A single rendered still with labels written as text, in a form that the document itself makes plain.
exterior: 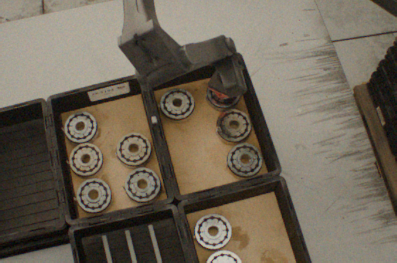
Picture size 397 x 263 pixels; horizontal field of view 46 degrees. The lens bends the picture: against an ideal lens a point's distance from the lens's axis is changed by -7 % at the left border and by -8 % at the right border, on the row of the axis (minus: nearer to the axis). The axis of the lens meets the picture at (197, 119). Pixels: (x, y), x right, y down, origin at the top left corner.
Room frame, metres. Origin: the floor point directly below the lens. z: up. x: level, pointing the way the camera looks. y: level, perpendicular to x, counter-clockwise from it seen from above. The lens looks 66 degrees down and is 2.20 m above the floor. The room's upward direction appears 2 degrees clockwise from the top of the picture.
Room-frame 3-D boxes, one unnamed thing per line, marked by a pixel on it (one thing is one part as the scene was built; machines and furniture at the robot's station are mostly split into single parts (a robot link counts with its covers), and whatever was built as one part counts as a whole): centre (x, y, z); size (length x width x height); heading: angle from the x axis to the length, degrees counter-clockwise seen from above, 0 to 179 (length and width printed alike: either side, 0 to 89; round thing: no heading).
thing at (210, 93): (0.70, -0.08, 0.86); 0.10 x 0.10 x 0.01
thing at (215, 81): (0.70, -0.08, 0.98); 0.10 x 0.07 x 0.07; 152
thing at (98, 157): (0.46, 0.32, 0.86); 0.10 x 0.10 x 0.01
